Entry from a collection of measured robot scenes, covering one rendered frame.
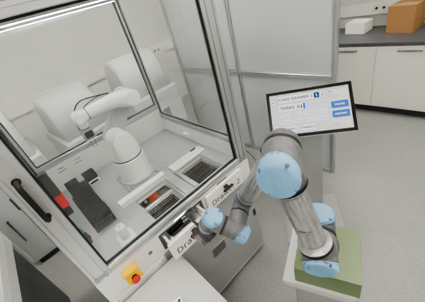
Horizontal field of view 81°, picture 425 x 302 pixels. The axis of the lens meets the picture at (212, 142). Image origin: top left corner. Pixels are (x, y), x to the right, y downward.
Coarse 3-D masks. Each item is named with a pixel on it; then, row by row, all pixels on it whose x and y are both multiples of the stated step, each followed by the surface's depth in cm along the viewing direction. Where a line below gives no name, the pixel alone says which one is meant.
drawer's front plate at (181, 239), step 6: (192, 222) 125; (186, 228) 123; (192, 228) 124; (180, 234) 121; (186, 234) 123; (174, 240) 119; (180, 240) 121; (186, 240) 124; (192, 240) 127; (168, 246) 117; (174, 246) 119; (186, 246) 125; (174, 252) 120
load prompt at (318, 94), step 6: (318, 90) 157; (324, 90) 156; (282, 96) 163; (288, 96) 162; (294, 96) 161; (300, 96) 160; (306, 96) 159; (312, 96) 158; (318, 96) 157; (324, 96) 156; (282, 102) 162; (288, 102) 161
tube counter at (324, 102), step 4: (316, 100) 157; (320, 100) 156; (324, 100) 156; (296, 104) 160; (300, 104) 159; (304, 104) 159; (308, 104) 158; (312, 104) 157; (316, 104) 157; (320, 104) 156; (324, 104) 155; (300, 108) 159; (304, 108) 158; (308, 108) 158
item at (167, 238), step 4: (196, 208) 141; (200, 208) 136; (200, 212) 139; (176, 232) 134; (180, 232) 134; (164, 236) 127; (168, 236) 133; (172, 236) 133; (164, 240) 127; (168, 240) 124
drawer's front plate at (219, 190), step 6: (234, 174) 149; (240, 174) 153; (228, 180) 146; (234, 180) 150; (240, 180) 154; (216, 186) 143; (222, 186) 144; (234, 186) 152; (210, 192) 140; (216, 192) 142; (222, 192) 145; (228, 192) 149; (210, 198) 140; (216, 198) 143; (222, 198) 147; (210, 204) 141; (216, 204) 145
